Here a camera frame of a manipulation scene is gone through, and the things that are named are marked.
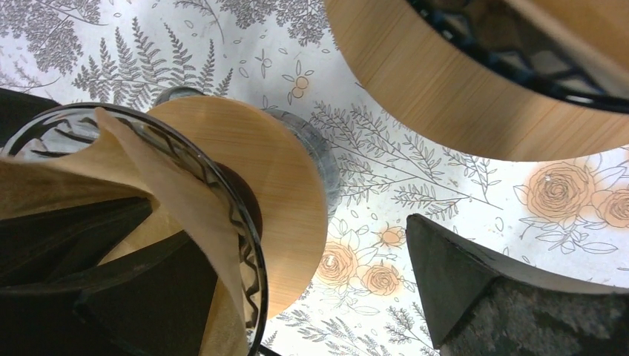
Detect grey glass dripper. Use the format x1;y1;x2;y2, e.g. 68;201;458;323
1;103;269;355

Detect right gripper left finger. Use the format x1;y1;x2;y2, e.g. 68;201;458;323
1;233;217;355

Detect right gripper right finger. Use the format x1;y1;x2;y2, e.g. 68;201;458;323
406;214;628;355

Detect single brown paper filter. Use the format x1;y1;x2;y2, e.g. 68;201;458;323
508;1;628;99

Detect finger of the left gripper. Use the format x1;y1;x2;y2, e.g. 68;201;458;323
0;88;61;148
1;197;153;287

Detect blue glass dripper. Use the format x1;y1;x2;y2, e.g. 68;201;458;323
409;1;628;113

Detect wooden ring holder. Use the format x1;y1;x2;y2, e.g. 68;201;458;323
148;96;328;318
325;1;628;161

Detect clear glass carafe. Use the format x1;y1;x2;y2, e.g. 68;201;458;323
149;86;340;219

